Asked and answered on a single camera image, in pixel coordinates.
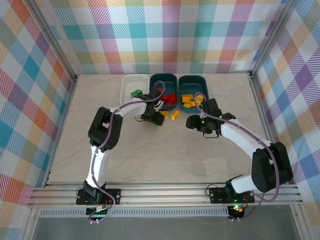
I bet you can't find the green terminal controller board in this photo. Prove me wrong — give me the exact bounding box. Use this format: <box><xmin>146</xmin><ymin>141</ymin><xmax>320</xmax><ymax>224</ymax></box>
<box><xmin>86</xmin><ymin>204</ymin><xmax>112</xmax><ymax>219</ymax></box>

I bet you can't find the teal plastic container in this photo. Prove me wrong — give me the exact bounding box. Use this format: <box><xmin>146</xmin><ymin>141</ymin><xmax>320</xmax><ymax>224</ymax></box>
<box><xmin>149</xmin><ymin>72</ymin><xmax>179</xmax><ymax>111</ymax></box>
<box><xmin>177</xmin><ymin>74</ymin><xmax>210</xmax><ymax>114</ymax></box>

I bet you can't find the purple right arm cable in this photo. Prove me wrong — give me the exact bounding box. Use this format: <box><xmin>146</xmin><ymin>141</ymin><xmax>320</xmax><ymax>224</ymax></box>
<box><xmin>196</xmin><ymin>92</ymin><xmax>280</xmax><ymax>223</ymax></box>

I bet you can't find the slotted grey cable duct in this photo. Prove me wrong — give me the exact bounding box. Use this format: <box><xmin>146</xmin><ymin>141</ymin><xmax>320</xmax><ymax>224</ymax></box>
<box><xmin>39</xmin><ymin>207</ymin><xmax>230</xmax><ymax>218</ymax></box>

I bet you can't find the plaid cloth backdrop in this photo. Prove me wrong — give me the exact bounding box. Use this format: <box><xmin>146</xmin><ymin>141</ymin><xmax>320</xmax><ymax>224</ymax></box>
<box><xmin>252</xmin><ymin>0</ymin><xmax>320</xmax><ymax>218</ymax></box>
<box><xmin>37</xmin><ymin>0</ymin><xmax>288</xmax><ymax>76</ymax></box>
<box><xmin>0</xmin><ymin>0</ymin><xmax>76</xmax><ymax>230</ymax></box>

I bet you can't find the aluminium frame leg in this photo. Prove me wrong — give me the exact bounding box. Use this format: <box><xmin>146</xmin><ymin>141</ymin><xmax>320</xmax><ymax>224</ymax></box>
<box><xmin>291</xmin><ymin>204</ymin><xmax>317</xmax><ymax>240</ymax></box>
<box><xmin>23</xmin><ymin>207</ymin><xmax>42</xmax><ymax>240</ymax></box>

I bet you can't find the aluminium front frame rail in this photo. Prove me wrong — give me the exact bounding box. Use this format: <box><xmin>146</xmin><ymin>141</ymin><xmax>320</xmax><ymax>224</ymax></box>
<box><xmin>27</xmin><ymin>183</ymin><xmax>305</xmax><ymax>208</ymax></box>

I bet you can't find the aluminium frame post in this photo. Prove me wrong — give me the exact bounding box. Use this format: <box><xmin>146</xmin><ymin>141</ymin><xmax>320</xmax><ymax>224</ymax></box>
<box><xmin>247</xmin><ymin>0</ymin><xmax>301</xmax><ymax>78</ymax></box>
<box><xmin>24</xmin><ymin>0</ymin><xmax>81</xmax><ymax>86</ymax></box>

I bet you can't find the controller board with orange part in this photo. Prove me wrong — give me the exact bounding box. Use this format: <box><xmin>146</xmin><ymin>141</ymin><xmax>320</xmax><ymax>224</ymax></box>
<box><xmin>228</xmin><ymin>204</ymin><xmax>245</xmax><ymax>220</ymax></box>

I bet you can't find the white plastic container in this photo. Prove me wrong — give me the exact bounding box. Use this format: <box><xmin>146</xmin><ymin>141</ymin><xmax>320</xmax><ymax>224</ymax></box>
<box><xmin>119</xmin><ymin>74</ymin><xmax>150</xmax><ymax>111</ymax></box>

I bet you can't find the aluminium side frame rail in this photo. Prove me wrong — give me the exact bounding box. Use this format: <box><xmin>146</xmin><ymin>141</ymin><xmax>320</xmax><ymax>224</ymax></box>
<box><xmin>248</xmin><ymin>72</ymin><xmax>277</xmax><ymax>151</ymax></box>
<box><xmin>43</xmin><ymin>74</ymin><xmax>81</xmax><ymax>187</ymax></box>

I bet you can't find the thin black right gripper cable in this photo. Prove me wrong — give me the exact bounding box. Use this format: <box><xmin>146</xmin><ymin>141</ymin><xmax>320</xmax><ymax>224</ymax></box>
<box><xmin>202</xmin><ymin>130</ymin><xmax>221</xmax><ymax>139</ymax></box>

